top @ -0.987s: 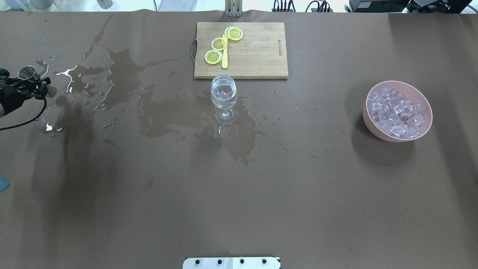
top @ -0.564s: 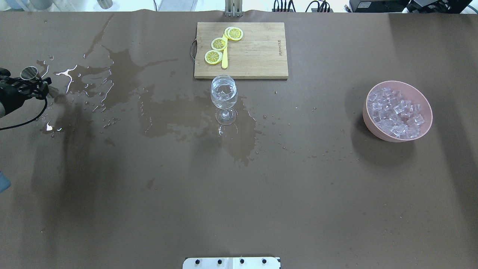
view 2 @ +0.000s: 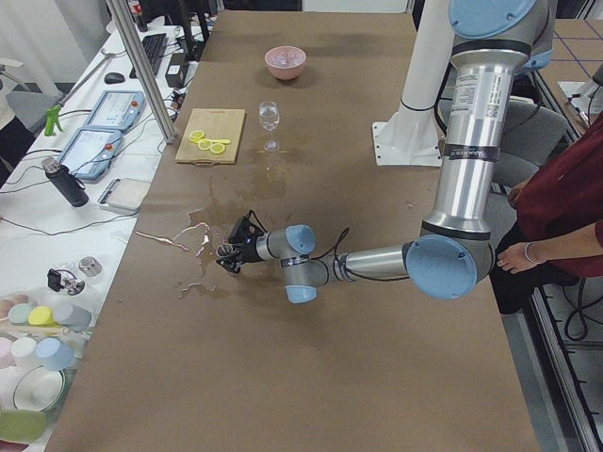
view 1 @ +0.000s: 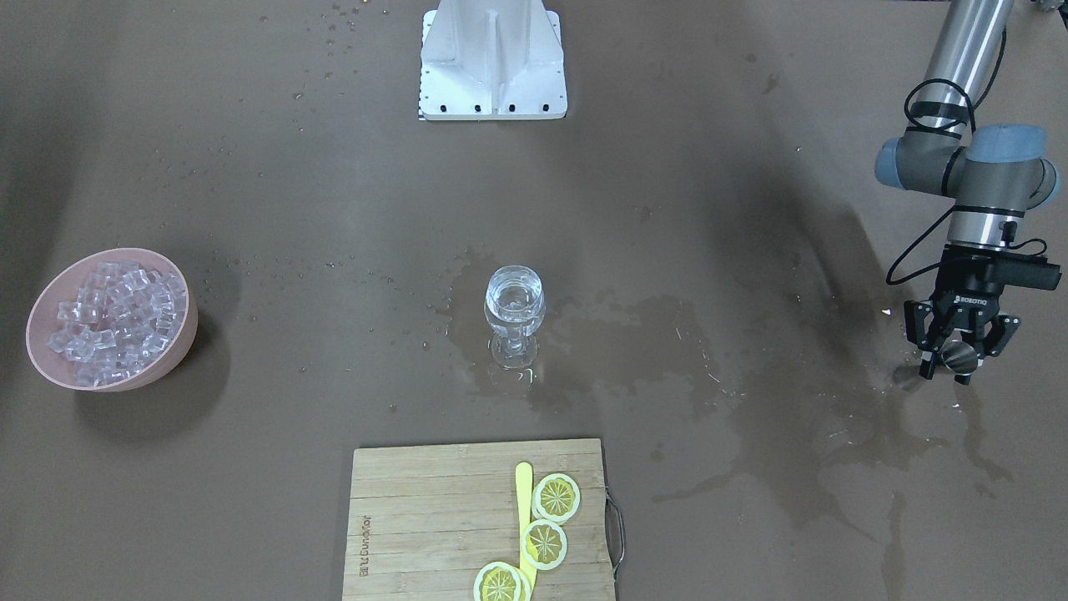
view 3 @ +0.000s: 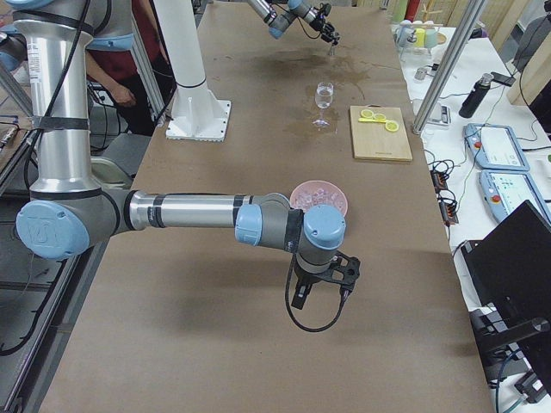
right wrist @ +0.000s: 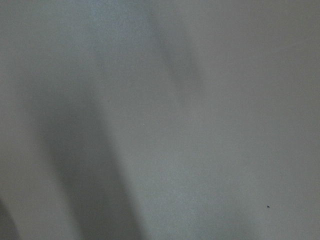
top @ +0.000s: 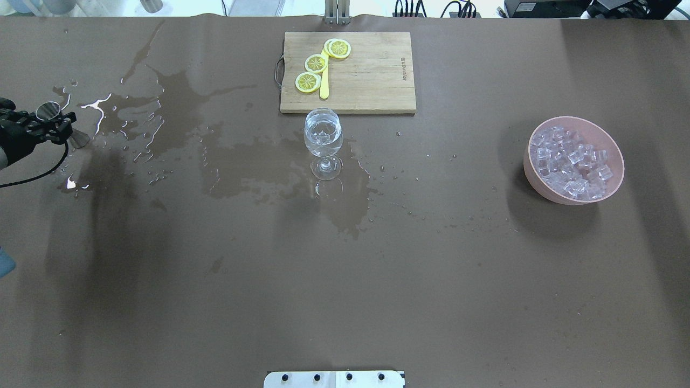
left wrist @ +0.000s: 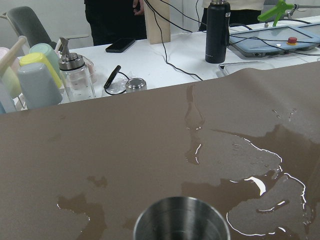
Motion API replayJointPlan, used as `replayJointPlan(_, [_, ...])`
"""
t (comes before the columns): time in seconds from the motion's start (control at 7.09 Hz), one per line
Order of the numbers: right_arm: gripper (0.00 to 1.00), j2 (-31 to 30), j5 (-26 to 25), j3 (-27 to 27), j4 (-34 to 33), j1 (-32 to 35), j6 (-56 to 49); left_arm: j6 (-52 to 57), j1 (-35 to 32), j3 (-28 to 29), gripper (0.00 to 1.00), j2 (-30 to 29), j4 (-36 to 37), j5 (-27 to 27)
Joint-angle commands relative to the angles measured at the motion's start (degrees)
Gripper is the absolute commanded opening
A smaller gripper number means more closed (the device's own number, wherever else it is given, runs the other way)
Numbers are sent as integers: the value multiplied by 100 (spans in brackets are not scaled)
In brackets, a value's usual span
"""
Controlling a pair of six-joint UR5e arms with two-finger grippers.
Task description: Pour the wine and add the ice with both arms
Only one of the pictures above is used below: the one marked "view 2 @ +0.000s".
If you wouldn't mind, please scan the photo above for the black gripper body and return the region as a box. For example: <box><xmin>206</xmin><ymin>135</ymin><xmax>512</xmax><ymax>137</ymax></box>
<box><xmin>233</xmin><ymin>231</ymin><xmax>269</xmax><ymax>264</ymax></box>

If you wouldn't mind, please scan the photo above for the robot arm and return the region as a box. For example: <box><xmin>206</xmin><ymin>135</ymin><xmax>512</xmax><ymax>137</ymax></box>
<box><xmin>217</xmin><ymin>1</ymin><xmax>557</xmax><ymax>303</ymax></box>

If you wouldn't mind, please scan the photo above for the clear wine glass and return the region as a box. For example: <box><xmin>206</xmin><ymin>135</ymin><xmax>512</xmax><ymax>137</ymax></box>
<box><xmin>258</xmin><ymin>101</ymin><xmax>280</xmax><ymax>152</ymax></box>

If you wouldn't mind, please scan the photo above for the clear ice cube pile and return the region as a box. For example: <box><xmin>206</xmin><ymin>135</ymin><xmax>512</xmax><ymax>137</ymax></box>
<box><xmin>268</xmin><ymin>47</ymin><xmax>304</xmax><ymax>69</ymax></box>

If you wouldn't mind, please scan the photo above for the lemon slice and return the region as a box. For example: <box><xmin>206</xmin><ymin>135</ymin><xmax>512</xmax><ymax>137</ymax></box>
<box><xmin>209</xmin><ymin>143</ymin><xmax>226</xmax><ymax>154</ymax></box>
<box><xmin>197</xmin><ymin>138</ymin><xmax>212</xmax><ymax>151</ymax></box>
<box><xmin>188</xmin><ymin>130</ymin><xmax>205</xmax><ymax>142</ymax></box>

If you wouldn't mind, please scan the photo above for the bamboo cutting board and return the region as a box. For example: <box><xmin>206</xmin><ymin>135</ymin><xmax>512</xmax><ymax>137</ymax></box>
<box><xmin>175</xmin><ymin>108</ymin><xmax>246</xmax><ymax>165</ymax></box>

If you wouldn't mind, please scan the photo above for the white flat scale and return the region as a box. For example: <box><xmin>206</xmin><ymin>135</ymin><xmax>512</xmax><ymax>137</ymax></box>
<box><xmin>98</xmin><ymin>178</ymin><xmax>151</xmax><ymax>214</ymax></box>

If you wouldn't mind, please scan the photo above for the pink bowl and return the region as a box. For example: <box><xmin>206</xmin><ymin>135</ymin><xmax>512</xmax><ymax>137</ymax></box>
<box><xmin>264</xmin><ymin>45</ymin><xmax>307</xmax><ymax>81</ymax></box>

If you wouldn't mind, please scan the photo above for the blue teach pendant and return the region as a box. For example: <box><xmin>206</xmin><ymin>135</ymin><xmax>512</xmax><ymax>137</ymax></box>
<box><xmin>85</xmin><ymin>89</ymin><xmax>145</xmax><ymax>132</ymax></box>
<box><xmin>58</xmin><ymin>127</ymin><xmax>122</xmax><ymax>182</ymax></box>

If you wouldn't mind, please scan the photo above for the black water bottle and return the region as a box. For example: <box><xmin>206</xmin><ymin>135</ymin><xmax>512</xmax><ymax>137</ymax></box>
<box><xmin>41</xmin><ymin>157</ymin><xmax>89</xmax><ymax>207</ymax></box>

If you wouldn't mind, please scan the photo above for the black computer mouse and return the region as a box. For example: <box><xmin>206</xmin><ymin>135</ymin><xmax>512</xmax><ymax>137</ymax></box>
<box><xmin>104</xmin><ymin>72</ymin><xmax>125</xmax><ymax>85</ymax></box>

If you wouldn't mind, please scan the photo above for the black keyboard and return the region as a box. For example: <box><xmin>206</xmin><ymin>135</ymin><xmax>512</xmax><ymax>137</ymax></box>
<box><xmin>141</xmin><ymin>33</ymin><xmax>168</xmax><ymax>75</ymax></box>

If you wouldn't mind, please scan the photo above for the grey office chair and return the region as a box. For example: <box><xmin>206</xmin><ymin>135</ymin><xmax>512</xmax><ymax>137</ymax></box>
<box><xmin>484</xmin><ymin>96</ymin><xmax>574</xmax><ymax>236</ymax></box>

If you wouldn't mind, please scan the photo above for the person in red shirt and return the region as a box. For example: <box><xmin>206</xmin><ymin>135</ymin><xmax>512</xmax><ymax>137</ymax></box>
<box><xmin>490</xmin><ymin>116</ymin><xmax>602</xmax><ymax>315</ymax></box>

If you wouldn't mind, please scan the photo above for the aluminium frame post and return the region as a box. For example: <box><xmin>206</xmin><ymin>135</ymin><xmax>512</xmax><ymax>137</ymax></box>
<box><xmin>106</xmin><ymin>0</ymin><xmax>176</xmax><ymax>144</ymax></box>

